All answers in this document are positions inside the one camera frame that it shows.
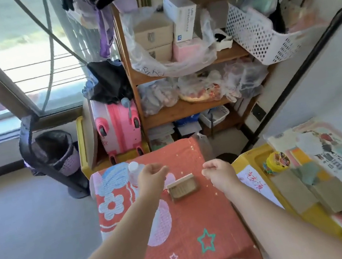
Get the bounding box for person's right hand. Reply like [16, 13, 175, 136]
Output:
[200, 154, 251, 199]

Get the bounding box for person's left hand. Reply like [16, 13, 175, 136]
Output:
[133, 160, 174, 202]

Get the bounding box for clear water bottle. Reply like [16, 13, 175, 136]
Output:
[127, 159, 150, 189]

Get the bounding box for small wooden box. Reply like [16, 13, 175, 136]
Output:
[165, 172, 202, 204]

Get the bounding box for person's left forearm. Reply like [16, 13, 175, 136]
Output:
[31, 187, 177, 259]

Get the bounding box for person's right forearm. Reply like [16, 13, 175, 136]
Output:
[222, 163, 342, 259]

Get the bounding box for white paper red writing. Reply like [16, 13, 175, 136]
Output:
[235, 160, 284, 216]

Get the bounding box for yellow round tin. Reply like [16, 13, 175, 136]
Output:
[261, 149, 292, 175]

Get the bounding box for orange cartoon tablecloth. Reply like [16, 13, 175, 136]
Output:
[84, 128, 266, 259]

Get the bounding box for low white mesh basket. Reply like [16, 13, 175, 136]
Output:
[198, 104, 232, 130]

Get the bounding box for pink suitcase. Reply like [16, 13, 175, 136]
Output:
[90, 93, 147, 166]

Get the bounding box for brown cardboard sheet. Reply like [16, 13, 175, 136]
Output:
[269, 164, 321, 218]
[309, 176, 342, 217]

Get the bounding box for wooden storage shelf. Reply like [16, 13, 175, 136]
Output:
[108, 0, 342, 151]

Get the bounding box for clear bag pink contents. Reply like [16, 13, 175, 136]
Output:
[136, 76, 183, 117]

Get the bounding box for pale green cloth piece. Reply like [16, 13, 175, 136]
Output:
[289, 160, 324, 188]

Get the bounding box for clear bag red contents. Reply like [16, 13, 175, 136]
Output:
[175, 66, 233, 107]

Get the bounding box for crumpled grey plastic bag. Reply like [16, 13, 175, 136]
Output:
[220, 55, 273, 103]

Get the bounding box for black fabric bag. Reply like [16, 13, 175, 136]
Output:
[77, 55, 136, 109]

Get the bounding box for large clear plastic bag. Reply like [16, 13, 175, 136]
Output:
[119, 0, 224, 85]

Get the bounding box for small beige cardboard box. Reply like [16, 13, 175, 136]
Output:
[146, 43, 176, 66]

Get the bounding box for black curved floor stand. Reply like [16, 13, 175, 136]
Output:
[14, 107, 92, 208]

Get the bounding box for pink box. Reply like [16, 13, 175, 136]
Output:
[171, 36, 208, 63]

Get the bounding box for white and black dispenser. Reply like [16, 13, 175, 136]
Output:
[213, 26, 235, 51]

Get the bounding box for large white perforated basket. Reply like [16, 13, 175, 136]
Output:
[221, 0, 334, 71]

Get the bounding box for black arched floor lamp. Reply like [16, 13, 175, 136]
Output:
[218, 0, 342, 152]

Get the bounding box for large beige cardboard box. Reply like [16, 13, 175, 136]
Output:
[131, 10, 177, 52]

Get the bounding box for white and blue box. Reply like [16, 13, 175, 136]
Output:
[162, 0, 203, 44]

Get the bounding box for thin grey hoop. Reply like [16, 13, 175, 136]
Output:
[12, 0, 95, 114]

